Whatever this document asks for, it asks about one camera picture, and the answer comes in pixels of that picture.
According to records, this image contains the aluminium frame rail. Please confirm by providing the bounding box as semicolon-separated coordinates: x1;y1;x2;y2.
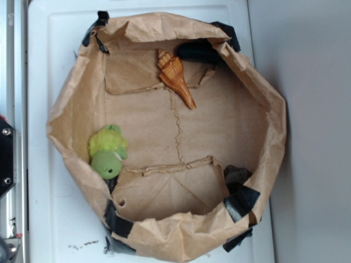
1;1;29;262

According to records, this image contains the dark grey rock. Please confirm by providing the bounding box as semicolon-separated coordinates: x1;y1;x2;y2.
224;165;252;194

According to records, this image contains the green plush turtle toy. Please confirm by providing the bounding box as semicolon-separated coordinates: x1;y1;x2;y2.
88;124;128;180

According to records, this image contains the brown paper bag container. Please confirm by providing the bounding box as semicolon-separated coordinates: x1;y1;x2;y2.
47;12;286;262

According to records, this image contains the black metal bracket plate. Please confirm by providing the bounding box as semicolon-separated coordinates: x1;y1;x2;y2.
0;115;16;199

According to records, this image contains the orange wooden spiral seashell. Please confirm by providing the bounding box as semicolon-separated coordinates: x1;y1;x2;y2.
157;49;196;110

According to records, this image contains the black rubber ring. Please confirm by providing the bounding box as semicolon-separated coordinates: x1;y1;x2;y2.
177;41;223;66

